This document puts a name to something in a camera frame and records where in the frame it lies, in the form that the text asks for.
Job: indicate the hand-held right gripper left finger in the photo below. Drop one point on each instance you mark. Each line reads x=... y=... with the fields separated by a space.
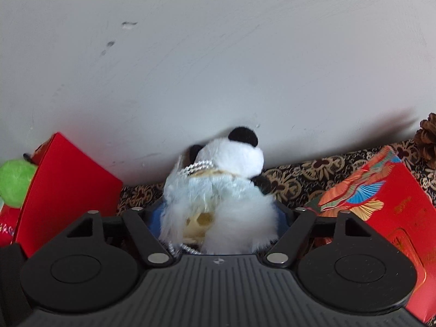
x=154 y=222

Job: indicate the white panda plush toy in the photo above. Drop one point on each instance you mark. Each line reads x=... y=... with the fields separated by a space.
x=235 y=177

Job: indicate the black floral patterned cloth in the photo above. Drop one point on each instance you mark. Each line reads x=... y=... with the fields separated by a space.
x=306 y=177

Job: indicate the red gift bag fan print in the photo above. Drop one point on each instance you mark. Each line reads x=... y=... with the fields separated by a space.
x=402 y=218

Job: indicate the green plush toy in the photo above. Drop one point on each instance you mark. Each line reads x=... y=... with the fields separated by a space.
x=15 y=182

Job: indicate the plain red box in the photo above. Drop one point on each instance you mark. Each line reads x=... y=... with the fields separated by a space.
x=64 y=190

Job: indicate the red snack packet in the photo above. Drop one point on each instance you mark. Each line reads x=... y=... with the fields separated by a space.
x=7 y=226

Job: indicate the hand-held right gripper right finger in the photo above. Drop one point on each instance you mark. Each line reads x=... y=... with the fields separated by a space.
x=283 y=221

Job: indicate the brown pine cone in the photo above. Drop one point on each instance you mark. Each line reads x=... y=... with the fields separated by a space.
x=426 y=143

